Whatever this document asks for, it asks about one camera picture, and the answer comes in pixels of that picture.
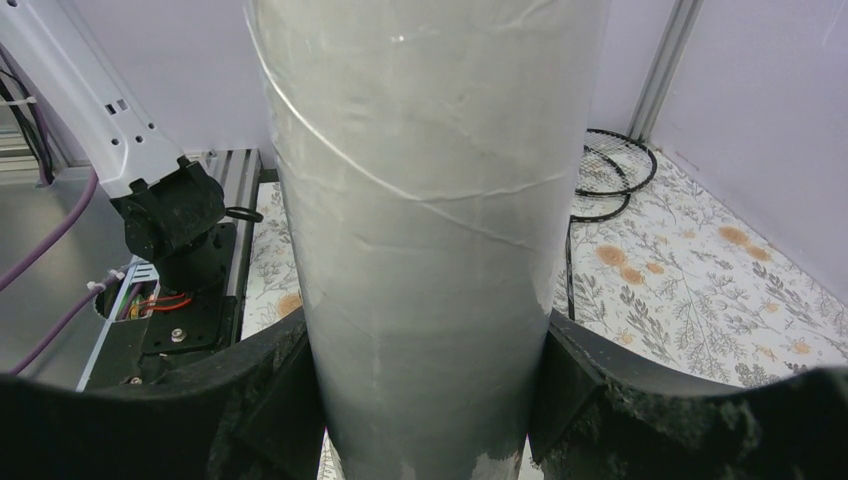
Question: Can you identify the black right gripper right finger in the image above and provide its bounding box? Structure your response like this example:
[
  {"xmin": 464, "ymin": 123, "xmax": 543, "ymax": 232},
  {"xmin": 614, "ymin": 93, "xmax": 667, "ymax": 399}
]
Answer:
[{"xmin": 529, "ymin": 312, "xmax": 847, "ymax": 479}]

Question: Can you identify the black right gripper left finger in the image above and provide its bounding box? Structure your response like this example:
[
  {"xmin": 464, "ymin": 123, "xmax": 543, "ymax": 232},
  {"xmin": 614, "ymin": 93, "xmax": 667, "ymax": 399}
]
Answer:
[{"xmin": 1, "ymin": 310, "xmax": 325, "ymax": 479}]

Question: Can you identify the white shuttlecock tube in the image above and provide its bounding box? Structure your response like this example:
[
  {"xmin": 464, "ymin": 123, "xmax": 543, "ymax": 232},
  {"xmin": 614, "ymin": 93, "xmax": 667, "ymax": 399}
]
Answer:
[{"xmin": 245, "ymin": 1, "xmax": 610, "ymax": 479}]

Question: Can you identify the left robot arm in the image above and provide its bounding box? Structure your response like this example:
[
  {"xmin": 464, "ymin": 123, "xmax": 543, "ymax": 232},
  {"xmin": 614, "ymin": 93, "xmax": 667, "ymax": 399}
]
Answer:
[{"xmin": 1, "ymin": 1, "xmax": 226, "ymax": 293}]

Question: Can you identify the black badminton racket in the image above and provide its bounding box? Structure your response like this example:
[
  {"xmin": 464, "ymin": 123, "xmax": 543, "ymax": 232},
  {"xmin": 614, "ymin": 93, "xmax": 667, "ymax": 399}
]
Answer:
[
  {"xmin": 565, "ymin": 146, "xmax": 631, "ymax": 320},
  {"xmin": 576, "ymin": 129, "xmax": 658, "ymax": 198}
]

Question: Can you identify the floral tablecloth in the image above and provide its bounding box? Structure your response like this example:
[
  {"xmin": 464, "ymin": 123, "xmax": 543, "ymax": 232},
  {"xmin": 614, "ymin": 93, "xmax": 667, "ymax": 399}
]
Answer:
[{"xmin": 241, "ymin": 148, "xmax": 848, "ymax": 480}]

